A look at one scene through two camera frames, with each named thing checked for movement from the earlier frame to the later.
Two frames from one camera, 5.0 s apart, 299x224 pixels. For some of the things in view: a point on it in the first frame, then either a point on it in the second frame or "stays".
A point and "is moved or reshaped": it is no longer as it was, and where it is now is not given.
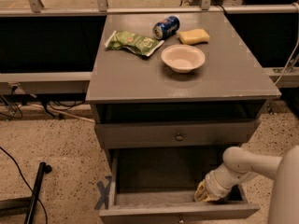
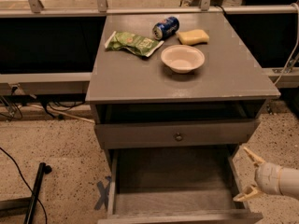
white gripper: (214, 187) -> (267, 178)
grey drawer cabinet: (176, 80) stays
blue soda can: (166, 28) stays
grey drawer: (168, 204) is moved or reshaped
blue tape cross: (104, 199) stays
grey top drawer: (163, 133) stays
